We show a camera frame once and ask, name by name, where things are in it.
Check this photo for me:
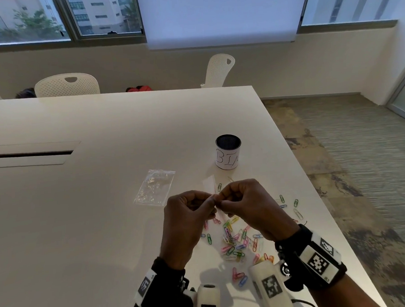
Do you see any person's right hand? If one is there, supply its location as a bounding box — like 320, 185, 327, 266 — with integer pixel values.
215, 176, 301, 246

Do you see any person's left hand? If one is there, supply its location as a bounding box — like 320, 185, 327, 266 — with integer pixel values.
156, 188, 222, 271

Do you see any small clear plastic sleeve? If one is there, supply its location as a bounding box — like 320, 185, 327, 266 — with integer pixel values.
203, 174, 228, 224

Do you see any person's right forearm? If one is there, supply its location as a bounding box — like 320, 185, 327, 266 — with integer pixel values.
312, 270, 384, 307

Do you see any white paper-wrapped can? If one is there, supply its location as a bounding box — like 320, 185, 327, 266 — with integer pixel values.
214, 134, 243, 171

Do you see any clear plastic zip bag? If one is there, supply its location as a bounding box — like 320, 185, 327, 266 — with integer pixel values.
132, 168, 178, 208

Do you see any pile of colourful paper clips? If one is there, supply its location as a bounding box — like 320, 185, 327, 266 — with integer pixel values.
195, 172, 311, 291

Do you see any white roller blind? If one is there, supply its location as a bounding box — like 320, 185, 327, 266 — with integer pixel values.
136, 0, 315, 52

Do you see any glass door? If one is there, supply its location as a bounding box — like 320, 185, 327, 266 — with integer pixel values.
383, 53, 405, 129

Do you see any grey framed window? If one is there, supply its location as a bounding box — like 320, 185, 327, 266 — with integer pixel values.
0, 0, 147, 52

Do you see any frosted striped window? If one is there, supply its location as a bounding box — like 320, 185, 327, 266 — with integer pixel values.
296, 0, 405, 34

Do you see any black right wrist strap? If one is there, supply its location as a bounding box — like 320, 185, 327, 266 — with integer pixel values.
273, 221, 348, 293

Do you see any black wrist strap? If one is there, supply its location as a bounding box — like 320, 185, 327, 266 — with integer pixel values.
128, 255, 196, 307
273, 221, 348, 293

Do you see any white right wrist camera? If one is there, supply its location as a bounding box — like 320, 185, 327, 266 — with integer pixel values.
248, 258, 295, 307

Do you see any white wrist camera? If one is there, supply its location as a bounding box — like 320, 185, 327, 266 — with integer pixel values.
248, 258, 295, 307
194, 283, 221, 307

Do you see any black left wrist strap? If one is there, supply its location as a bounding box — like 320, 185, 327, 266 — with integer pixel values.
128, 255, 196, 307

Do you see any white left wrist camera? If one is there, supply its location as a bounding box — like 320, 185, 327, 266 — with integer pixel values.
194, 283, 221, 307

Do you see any black cable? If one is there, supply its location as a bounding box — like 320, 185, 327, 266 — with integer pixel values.
291, 297, 319, 307

